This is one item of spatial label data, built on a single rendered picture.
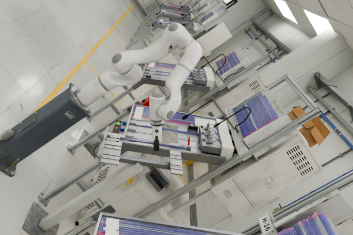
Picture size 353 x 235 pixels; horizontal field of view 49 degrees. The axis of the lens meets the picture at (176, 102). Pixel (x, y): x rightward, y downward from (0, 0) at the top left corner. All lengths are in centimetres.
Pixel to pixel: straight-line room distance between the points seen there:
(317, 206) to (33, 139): 171
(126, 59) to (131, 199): 105
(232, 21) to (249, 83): 743
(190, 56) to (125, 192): 116
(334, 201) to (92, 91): 146
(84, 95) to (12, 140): 55
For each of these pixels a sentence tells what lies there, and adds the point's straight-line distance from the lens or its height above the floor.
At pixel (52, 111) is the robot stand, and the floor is 54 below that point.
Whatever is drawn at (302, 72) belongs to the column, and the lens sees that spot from 597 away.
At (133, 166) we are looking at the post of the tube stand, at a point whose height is 78.
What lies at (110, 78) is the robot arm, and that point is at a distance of 237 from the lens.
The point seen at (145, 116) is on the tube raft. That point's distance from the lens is 303.
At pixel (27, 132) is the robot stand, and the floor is 32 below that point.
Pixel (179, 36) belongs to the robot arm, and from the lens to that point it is 219.
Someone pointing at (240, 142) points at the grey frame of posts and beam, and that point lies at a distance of 266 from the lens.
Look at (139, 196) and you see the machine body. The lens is 280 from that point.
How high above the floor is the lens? 168
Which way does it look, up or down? 12 degrees down
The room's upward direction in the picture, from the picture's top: 57 degrees clockwise
